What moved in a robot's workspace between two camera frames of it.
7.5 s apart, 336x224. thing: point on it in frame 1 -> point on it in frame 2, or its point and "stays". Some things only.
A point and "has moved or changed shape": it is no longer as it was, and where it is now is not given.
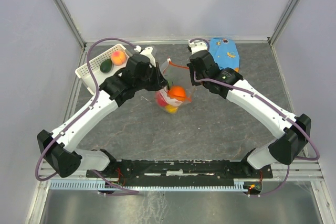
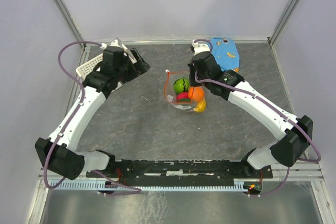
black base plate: x=181 y=170 stays
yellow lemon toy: x=171 y=109 -> x=201 y=107
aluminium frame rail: x=297 y=169 stays
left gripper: x=160 y=82 -> x=137 y=68
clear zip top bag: x=180 y=76 has moved or changed shape
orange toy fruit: x=177 y=92 -> x=196 y=93
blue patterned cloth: x=224 y=52 stays
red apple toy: x=160 y=99 -> x=182 y=95
